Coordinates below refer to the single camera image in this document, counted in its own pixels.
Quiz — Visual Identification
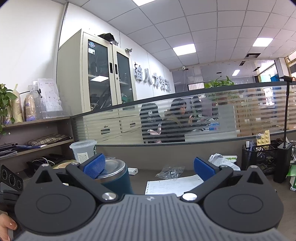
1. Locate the dark blue steel tumbler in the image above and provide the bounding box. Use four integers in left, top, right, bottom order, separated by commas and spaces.
96, 158, 133, 197

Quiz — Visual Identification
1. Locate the beige metal glass-door cabinet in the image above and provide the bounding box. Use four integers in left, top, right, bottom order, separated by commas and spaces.
57, 28, 142, 142

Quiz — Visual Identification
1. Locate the clear plastic Starbucks cup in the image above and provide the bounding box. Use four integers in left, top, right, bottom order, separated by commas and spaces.
69, 140, 97, 164

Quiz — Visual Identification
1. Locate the yellow toy brick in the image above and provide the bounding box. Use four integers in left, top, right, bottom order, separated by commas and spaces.
256, 130, 270, 146

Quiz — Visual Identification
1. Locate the black DAS device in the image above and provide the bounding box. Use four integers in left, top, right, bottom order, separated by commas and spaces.
1, 165, 23, 196

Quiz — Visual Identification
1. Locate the white perforated paper sheet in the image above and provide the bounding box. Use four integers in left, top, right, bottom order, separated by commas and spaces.
145, 175, 204, 197

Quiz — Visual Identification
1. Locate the green white cardboard box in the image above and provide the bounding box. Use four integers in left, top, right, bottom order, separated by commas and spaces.
287, 164, 296, 191

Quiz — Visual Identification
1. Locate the clear acrylic document holder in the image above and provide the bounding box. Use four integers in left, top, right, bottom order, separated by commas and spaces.
29, 78, 68, 120

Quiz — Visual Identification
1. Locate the beige snack bag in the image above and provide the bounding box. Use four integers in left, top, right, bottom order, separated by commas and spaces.
11, 84, 23, 123

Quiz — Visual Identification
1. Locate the small white charger box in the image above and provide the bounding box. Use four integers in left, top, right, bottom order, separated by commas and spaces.
128, 168, 138, 176

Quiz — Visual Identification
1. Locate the green potted plant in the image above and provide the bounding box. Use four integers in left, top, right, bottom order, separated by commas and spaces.
204, 76, 234, 88

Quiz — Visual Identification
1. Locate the crumpled white plastic bag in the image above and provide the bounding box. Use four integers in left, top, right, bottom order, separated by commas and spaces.
208, 153, 240, 171

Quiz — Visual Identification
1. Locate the black mesh desk organizer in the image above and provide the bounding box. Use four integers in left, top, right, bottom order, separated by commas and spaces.
241, 140, 282, 176

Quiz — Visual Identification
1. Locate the black stand with pole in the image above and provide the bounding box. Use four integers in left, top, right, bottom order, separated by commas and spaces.
273, 75, 292, 183

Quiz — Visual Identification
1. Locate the plaid folded cloth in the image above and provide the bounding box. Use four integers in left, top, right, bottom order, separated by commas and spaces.
27, 133, 71, 147

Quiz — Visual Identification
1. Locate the seated person dark hair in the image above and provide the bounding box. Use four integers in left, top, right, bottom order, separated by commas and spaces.
161, 98, 193, 143

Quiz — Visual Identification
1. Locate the brown wooden shelf unit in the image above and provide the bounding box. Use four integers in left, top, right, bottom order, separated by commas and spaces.
1, 116, 74, 180

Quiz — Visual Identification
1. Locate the bagged bread loaf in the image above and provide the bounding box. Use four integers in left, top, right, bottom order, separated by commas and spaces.
23, 89, 37, 121

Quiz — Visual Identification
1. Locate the frosted glass desk partition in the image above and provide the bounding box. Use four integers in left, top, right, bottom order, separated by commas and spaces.
71, 82, 295, 146

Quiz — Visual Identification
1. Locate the person's hand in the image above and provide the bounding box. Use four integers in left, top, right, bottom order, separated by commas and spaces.
0, 213, 18, 241

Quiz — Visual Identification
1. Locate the clear bag of screws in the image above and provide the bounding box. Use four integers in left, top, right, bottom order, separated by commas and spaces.
156, 166, 185, 180

